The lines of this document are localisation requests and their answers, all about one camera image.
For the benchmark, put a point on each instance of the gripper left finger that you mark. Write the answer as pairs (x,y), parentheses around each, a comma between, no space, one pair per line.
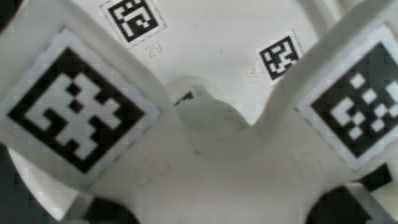
(95,210)

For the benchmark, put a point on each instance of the white cross table base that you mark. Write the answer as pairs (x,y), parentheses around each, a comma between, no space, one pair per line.
(92,125)

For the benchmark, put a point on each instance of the white cylindrical table leg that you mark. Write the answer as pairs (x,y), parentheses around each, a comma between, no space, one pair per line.
(211,117)

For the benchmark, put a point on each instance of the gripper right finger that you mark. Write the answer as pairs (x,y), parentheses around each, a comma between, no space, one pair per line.
(347,206)

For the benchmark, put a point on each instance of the white round table top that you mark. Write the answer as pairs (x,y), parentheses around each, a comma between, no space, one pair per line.
(266,46)

